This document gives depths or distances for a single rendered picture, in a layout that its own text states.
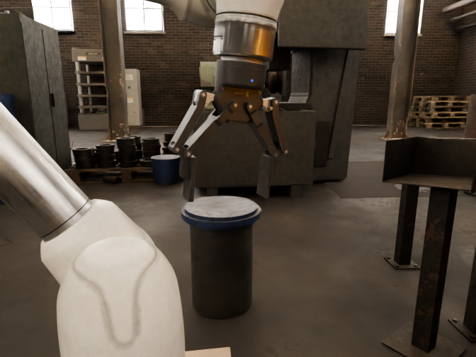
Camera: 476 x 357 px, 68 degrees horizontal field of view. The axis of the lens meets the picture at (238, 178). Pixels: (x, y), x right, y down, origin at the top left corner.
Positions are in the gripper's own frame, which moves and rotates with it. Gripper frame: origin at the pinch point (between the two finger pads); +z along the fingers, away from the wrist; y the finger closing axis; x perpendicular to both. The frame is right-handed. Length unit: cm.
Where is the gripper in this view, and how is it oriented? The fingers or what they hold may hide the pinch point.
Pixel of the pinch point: (227, 190)
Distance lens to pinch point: 58.3
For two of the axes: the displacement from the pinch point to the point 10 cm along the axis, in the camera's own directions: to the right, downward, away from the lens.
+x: 4.5, 2.7, -8.5
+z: -1.1, 9.6, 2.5
